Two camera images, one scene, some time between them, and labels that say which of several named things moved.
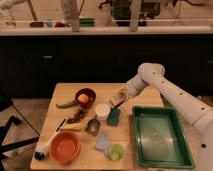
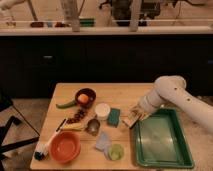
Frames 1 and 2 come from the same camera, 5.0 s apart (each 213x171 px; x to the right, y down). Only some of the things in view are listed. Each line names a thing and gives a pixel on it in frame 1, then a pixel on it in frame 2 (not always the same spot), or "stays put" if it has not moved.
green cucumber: x=66 y=105 stays put
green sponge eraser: x=114 y=117 stays put
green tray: x=161 y=140 stays put
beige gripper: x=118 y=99 -> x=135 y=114
